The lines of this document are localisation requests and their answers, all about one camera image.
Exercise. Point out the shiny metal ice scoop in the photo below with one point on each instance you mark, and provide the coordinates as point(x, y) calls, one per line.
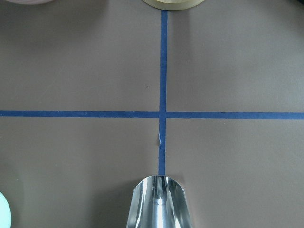
point(158, 201)

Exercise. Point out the mint green bowl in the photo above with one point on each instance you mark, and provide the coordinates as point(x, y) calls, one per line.
point(5, 213)

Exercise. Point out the pink bowl of ice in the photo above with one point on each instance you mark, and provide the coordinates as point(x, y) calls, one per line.
point(29, 2)

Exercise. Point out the round wooden stand base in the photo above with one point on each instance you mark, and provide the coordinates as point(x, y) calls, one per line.
point(173, 5)

